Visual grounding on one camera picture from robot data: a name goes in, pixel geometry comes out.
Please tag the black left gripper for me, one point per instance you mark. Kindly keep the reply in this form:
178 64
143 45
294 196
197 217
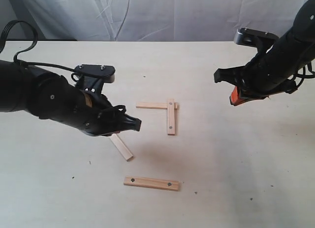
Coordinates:
93 114

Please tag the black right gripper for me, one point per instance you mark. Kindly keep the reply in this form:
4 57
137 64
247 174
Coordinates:
268 73

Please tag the plain wooden stick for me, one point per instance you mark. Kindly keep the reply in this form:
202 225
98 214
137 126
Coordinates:
145 105
121 147

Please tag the wooden stick with holes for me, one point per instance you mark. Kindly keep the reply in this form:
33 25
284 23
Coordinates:
170 116
152 183

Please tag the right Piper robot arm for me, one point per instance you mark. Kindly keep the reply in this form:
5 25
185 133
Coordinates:
302 33

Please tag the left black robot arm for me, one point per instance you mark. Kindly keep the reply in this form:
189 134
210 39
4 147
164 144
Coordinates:
49 96

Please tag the white backdrop cloth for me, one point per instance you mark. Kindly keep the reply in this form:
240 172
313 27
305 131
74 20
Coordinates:
150 20

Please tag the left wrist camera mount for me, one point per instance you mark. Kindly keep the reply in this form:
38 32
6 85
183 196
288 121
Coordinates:
93 77

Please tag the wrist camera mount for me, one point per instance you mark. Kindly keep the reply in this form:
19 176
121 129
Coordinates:
93 77
262 41

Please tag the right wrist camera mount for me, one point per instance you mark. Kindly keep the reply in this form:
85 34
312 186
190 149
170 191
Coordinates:
262 41

